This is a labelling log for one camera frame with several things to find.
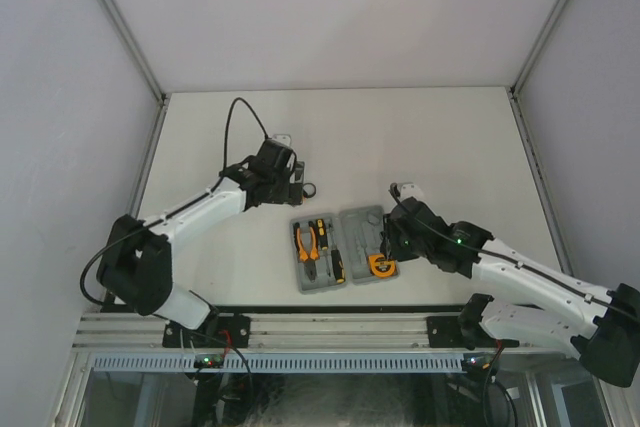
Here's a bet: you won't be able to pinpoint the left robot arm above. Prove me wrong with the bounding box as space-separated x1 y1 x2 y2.
96 134 304 347

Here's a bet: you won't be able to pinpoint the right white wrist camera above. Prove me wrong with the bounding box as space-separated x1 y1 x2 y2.
397 182 425 201

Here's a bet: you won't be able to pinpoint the black electrical tape roll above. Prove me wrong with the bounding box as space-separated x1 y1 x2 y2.
302 182 317 199

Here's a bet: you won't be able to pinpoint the aluminium frame post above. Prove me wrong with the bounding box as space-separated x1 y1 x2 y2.
96 0 166 105
509 0 571 97

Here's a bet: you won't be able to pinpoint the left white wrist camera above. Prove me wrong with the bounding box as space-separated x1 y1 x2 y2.
272 134 292 148

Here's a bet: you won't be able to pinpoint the aluminium front rail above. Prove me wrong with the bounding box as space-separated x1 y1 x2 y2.
72 310 576 351

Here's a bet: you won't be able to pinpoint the left camera black cable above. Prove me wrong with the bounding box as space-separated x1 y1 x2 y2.
79 96 271 306

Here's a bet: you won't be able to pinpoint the slotted grey cable duct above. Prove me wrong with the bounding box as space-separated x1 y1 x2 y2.
91 352 466 374

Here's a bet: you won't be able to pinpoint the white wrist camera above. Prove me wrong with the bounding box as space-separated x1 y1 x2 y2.
272 134 292 148
397 182 425 201

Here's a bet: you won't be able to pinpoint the left aluminium frame post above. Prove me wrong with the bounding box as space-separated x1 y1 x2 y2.
96 0 166 105

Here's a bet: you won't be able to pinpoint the orange handled pliers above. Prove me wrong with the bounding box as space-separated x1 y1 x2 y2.
294 222 319 282

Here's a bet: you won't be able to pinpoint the grey plastic tool case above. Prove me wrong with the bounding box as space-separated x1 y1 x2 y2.
289 205 400 294

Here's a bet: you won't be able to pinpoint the right aluminium frame post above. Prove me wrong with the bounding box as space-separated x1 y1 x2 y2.
509 0 571 97

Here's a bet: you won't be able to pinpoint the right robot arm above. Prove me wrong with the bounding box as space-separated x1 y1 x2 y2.
382 197 639 388

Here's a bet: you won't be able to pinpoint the orange tape measure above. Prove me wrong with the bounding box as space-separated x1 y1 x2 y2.
368 253 397 278

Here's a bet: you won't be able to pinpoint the black yellow screwdriver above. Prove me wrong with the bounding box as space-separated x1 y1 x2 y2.
315 218 329 250
331 248 346 284

